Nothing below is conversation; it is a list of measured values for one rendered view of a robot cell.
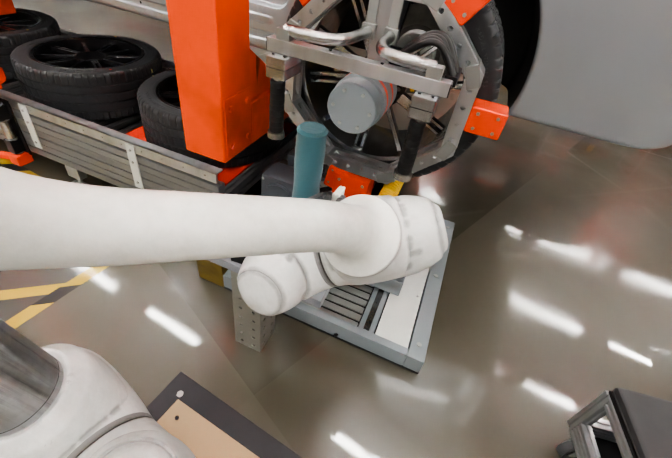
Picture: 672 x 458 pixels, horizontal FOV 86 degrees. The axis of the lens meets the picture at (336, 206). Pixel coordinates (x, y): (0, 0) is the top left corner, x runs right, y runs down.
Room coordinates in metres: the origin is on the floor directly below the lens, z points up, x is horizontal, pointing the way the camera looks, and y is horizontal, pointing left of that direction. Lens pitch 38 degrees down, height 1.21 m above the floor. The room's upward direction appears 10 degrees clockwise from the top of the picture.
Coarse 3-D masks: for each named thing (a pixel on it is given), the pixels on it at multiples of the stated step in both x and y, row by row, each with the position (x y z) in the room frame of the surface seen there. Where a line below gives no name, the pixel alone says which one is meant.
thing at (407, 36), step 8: (416, 8) 1.49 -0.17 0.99; (424, 8) 1.48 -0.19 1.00; (408, 16) 1.50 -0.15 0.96; (416, 16) 1.49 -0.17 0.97; (424, 16) 1.48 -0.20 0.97; (432, 16) 1.47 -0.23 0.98; (408, 24) 1.50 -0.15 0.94; (416, 24) 1.49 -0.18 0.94; (424, 24) 1.48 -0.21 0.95; (432, 24) 1.47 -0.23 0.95; (408, 32) 1.47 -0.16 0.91; (416, 32) 1.44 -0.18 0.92; (424, 32) 1.47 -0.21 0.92; (400, 40) 1.45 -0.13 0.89; (408, 40) 1.44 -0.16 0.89; (424, 48) 1.43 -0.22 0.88; (432, 56) 1.42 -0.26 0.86; (440, 56) 1.46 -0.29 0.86; (440, 64) 1.45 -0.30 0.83; (424, 72) 1.47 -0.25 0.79; (408, 88) 1.48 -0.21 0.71
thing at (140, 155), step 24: (0, 96) 1.43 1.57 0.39; (24, 120) 1.39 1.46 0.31; (48, 120) 1.35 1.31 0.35; (72, 120) 1.32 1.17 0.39; (96, 144) 1.28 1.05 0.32; (120, 144) 1.24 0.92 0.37; (144, 144) 1.23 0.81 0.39; (144, 168) 1.21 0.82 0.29; (168, 168) 1.17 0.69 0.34; (192, 168) 1.14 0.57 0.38; (216, 168) 1.15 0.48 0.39; (216, 192) 1.12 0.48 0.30
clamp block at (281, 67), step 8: (272, 56) 0.82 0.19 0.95; (280, 56) 0.83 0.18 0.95; (288, 56) 0.84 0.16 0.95; (272, 64) 0.82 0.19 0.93; (280, 64) 0.82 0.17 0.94; (288, 64) 0.83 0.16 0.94; (296, 64) 0.87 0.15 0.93; (272, 72) 0.82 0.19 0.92; (280, 72) 0.82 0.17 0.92; (288, 72) 0.83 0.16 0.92; (296, 72) 0.87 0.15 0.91; (280, 80) 0.82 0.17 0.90
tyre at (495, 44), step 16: (288, 16) 1.16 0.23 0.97; (480, 16) 1.00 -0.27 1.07; (496, 16) 1.09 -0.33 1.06; (480, 32) 1.00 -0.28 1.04; (496, 32) 1.00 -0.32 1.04; (480, 48) 1.00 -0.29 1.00; (496, 48) 0.99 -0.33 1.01; (496, 64) 0.98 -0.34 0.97; (496, 80) 0.98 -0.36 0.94; (304, 96) 1.13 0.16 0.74; (480, 96) 0.98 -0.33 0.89; (496, 96) 0.98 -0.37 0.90; (336, 144) 1.09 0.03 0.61; (464, 144) 0.98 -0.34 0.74; (448, 160) 0.99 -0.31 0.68; (416, 176) 1.01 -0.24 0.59
